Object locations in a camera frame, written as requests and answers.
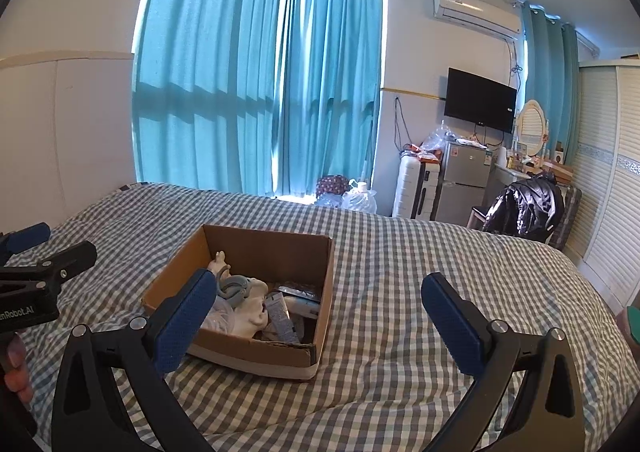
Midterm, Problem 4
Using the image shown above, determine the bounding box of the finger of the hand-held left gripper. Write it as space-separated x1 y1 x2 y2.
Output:
0 223 51 267
0 240 98 291

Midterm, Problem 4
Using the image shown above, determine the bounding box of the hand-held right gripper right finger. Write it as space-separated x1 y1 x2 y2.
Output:
421 273 586 452

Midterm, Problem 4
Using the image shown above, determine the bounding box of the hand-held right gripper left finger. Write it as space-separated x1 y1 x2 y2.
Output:
51 268 218 452

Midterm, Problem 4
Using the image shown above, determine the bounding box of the teal plastic toy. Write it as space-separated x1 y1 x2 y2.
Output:
215 274 251 305

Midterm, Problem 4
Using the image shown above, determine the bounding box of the white plush toy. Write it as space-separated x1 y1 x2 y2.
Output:
234 279 272 339

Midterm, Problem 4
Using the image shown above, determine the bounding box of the beige toy figure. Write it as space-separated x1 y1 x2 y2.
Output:
210 251 232 279

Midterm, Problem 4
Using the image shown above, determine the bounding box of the brown cardboard box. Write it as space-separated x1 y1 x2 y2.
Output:
141 224 335 382

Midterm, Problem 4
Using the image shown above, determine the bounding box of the white tube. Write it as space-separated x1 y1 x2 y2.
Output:
265 294 302 344

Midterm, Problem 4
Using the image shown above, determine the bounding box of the dark foil packet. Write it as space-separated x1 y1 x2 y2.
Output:
276 283 322 303

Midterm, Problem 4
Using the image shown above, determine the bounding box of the person's left hand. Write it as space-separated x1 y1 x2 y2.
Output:
0 334 35 406

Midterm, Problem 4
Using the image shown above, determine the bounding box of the white headboard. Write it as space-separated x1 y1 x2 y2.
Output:
0 50 136 243

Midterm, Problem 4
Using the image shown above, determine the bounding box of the black jacket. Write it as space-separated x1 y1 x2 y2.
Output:
482 172 566 243

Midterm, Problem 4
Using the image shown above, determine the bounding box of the silver fridge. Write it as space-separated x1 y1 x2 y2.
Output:
435 142 494 225

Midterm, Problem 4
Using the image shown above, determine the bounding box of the white dressing table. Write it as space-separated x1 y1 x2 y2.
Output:
487 164 576 193

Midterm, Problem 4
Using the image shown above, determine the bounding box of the clear plastic water jug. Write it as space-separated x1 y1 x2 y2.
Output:
341 178 379 214

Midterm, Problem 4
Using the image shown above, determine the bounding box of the red packet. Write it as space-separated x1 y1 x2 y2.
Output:
402 144 444 163

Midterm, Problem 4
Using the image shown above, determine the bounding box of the floral bag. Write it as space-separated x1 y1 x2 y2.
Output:
316 175 351 197

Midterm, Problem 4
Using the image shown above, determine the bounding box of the wooden box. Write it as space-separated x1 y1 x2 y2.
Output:
542 159 574 183

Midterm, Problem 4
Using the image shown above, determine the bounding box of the clear plastic bag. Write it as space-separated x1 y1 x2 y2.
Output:
420 122 489 151

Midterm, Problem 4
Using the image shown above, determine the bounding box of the white louvred wardrobe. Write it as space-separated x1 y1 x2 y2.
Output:
565 59 640 309

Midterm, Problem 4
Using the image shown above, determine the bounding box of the white oval mirror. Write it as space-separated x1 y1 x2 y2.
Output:
515 100 549 165

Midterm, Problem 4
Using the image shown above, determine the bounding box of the black television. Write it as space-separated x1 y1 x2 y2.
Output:
445 68 519 135

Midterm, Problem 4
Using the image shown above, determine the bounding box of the wide teal curtain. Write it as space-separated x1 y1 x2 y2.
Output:
132 0 286 195

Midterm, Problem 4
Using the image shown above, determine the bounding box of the narrow teal curtain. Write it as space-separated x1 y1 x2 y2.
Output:
520 0 581 165

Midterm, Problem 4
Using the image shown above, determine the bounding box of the white air conditioner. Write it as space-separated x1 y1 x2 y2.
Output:
432 0 522 40

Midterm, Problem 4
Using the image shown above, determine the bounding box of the white suitcase dark handle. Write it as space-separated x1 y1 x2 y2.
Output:
416 162 444 222

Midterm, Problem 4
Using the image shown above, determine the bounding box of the black wall cable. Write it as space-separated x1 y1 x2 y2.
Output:
393 96 411 153

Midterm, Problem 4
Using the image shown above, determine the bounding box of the white curtain rail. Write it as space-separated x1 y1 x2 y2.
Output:
575 32 601 58

